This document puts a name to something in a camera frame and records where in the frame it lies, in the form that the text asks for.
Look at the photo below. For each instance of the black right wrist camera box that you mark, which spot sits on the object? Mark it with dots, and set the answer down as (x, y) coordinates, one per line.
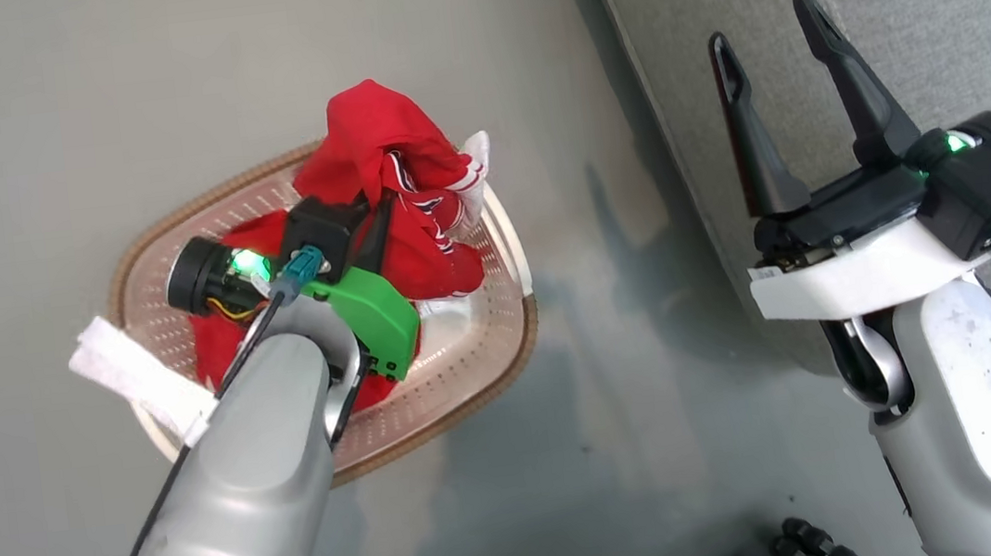
(990, 194)

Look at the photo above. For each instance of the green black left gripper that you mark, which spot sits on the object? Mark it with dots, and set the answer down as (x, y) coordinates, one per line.
(374, 320)

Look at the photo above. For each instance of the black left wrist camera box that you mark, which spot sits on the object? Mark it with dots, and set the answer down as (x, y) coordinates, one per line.
(322, 228)

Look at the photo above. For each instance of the red basketball jersey clothing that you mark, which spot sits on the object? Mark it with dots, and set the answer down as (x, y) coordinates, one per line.
(367, 134)

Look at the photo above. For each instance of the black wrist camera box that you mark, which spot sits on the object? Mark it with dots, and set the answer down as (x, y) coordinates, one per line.
(990, 194)
(322, 228)

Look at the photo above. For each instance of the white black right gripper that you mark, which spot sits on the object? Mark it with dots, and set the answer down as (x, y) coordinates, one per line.
(859, 274)

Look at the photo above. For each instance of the black knobbly robot base part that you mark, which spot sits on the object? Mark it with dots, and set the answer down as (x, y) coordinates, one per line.
(816, 549)

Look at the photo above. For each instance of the cream perforated laundry basket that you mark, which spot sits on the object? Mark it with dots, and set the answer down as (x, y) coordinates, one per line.
(466, 347)

